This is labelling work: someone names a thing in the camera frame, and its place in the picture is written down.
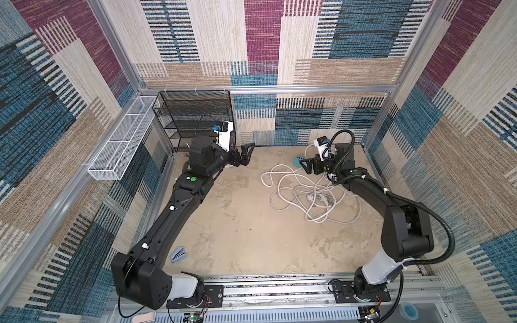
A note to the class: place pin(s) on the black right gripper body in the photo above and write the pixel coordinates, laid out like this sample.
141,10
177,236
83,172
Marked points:
316,165

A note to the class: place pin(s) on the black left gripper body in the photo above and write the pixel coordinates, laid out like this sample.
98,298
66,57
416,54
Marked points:
233,159

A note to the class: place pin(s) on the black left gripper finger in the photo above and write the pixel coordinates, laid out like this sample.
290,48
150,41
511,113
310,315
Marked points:
244,158
248,148

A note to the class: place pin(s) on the teal power strip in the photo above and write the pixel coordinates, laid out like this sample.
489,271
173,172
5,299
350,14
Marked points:
297,161

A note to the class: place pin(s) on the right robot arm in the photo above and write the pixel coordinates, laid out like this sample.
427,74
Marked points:
406,232

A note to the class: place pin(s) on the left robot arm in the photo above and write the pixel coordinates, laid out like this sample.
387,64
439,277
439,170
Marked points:
138,275

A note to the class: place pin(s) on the blue stapler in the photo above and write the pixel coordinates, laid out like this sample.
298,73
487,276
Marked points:
178,255

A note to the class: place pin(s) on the teal tape roll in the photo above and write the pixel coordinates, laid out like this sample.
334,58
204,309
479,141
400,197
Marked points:
409,312

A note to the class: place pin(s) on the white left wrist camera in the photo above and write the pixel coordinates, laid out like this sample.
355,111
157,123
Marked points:
224,132

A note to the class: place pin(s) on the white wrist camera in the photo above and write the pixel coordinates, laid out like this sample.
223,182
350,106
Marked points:
224,132
324,149

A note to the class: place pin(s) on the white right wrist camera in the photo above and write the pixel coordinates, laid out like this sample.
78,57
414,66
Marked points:
324,149

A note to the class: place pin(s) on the black wire mesh shelf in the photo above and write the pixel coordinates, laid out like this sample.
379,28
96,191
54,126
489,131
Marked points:
186,114

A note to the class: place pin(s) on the white wire mesh basket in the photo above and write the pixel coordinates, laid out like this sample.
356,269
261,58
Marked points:
116,154

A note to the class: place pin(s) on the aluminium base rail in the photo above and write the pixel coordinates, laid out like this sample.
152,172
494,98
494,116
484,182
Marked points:
306,298

